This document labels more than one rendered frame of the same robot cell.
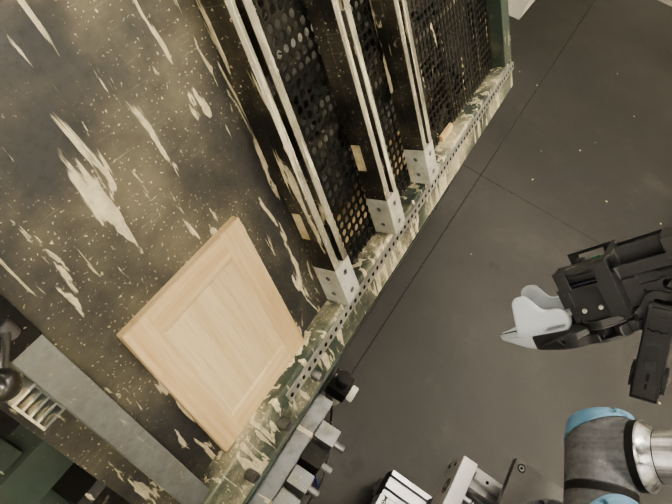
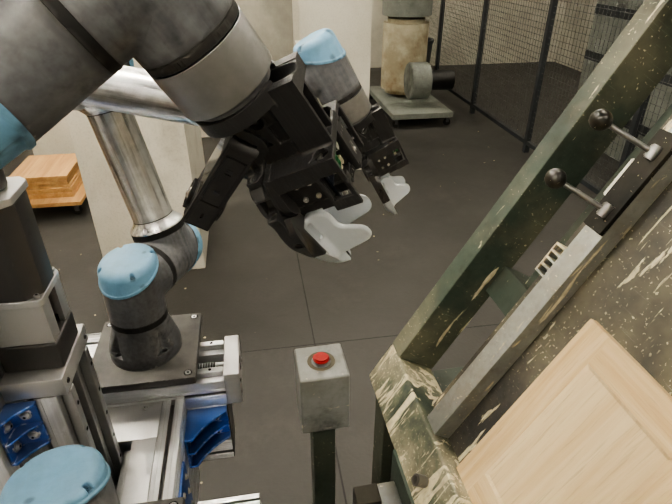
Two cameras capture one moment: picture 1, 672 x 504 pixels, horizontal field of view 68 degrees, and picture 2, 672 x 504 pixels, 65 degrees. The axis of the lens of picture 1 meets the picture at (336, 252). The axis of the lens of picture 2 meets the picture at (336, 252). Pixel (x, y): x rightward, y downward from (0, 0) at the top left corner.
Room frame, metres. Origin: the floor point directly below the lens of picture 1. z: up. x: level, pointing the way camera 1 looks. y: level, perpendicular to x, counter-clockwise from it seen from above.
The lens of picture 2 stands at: (0.70, -0.44, 1.81)
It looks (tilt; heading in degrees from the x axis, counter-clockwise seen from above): 31 degrees down; 153
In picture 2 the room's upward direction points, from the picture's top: straight up
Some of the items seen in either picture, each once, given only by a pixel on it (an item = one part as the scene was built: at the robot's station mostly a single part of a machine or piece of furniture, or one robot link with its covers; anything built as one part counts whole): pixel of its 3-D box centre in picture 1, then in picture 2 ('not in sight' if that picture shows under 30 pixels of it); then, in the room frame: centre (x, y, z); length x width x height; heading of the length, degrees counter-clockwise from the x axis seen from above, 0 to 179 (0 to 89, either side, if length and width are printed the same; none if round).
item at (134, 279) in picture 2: not in sight; (134, 283); (-0.29, -0.40, 1.20); 0.13 x 0.12 x 0.14; 137
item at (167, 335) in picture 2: not in sight; (142, 329); (-0.28, -0.41, 1.09); 0.15 x 0.15 x 0.10
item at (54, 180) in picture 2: not in sight; (55, 184); (-3.73, -0.67, 0.15); 0.61 x 0.51 x 0.31; 162
